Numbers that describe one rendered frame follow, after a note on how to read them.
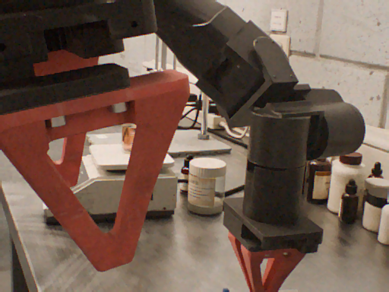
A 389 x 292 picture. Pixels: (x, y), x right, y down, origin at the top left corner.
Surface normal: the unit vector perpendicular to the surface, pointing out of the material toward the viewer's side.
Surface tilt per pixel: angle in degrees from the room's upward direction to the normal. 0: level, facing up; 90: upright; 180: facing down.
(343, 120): 59
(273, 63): 46
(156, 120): 111
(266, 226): 0
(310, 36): 90
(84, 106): 90
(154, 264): 0
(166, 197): 90
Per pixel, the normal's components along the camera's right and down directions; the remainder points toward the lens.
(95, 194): 0.29, 0.25
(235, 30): 0.43, -0.48
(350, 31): -0.91, 0.05
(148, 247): 0.05, -0.97
